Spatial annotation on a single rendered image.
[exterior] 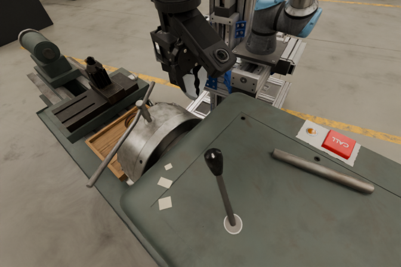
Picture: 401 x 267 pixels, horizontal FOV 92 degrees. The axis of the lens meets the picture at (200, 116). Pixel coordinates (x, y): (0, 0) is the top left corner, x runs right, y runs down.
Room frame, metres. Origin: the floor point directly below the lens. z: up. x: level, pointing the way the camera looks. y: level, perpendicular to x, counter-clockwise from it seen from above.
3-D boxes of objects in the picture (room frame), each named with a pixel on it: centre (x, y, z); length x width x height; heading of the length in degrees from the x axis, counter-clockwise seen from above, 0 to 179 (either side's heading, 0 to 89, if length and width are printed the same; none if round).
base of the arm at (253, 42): (0.89, -0.33, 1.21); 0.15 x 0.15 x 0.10
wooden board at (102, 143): (0.59, 0.35, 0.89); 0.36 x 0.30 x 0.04; 136
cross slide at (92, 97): (0.82, 0.57, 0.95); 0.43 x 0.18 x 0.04; 136
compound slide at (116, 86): (0.85, 0.51, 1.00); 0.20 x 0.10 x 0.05; 46
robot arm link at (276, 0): (0.89, -0.33, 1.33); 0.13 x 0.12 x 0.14; 47
